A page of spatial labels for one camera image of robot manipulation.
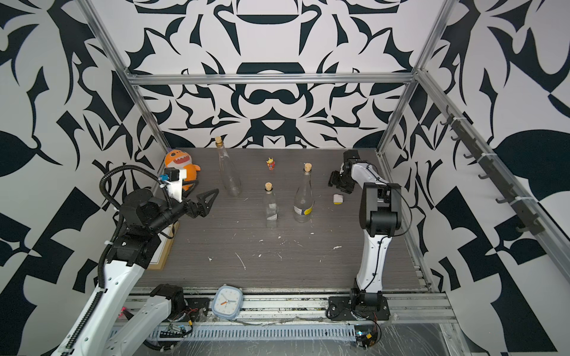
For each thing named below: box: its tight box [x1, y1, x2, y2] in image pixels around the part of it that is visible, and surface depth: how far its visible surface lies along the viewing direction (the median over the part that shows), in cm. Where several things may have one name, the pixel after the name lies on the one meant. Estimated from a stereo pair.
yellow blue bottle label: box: [333, 193, 344, 206], surface depth 102 cm
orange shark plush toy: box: [164, 149, 202, 192], surface depth 107 cm
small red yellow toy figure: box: [265, 157, 276, 171], surface depth 110 cm
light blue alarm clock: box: [211, 285, 244, 320], surface depth 75 cm
